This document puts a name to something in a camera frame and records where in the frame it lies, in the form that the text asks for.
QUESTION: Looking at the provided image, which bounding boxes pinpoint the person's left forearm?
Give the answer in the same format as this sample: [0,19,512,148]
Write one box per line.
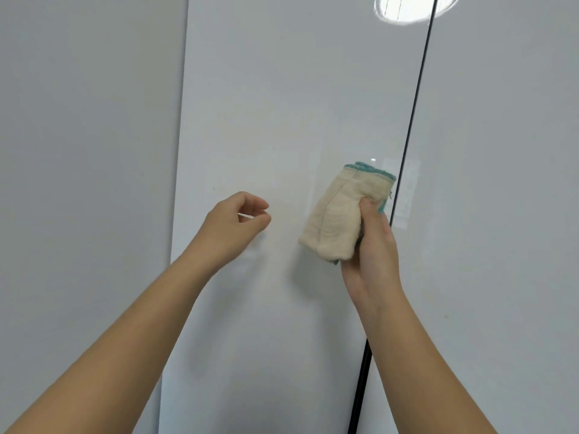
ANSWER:
[4,246,220,434]

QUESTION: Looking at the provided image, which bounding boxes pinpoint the person's right forearm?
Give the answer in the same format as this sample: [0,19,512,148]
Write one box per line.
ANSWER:
[359,289,498,434]

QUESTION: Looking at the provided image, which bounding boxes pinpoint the beige cloth with teal edge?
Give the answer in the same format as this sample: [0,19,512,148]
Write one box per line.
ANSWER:
[297,161,397,266]

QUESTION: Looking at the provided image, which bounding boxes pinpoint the person's left hand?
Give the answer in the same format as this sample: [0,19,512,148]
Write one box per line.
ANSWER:
[194,191,272,272]

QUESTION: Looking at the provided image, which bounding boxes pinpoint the black cabinet door handle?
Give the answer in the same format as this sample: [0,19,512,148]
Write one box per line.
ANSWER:
[347,336,375,434]

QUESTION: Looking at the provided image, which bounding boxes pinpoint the person's right hand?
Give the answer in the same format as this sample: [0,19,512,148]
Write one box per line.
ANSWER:
[340,196,403,312]

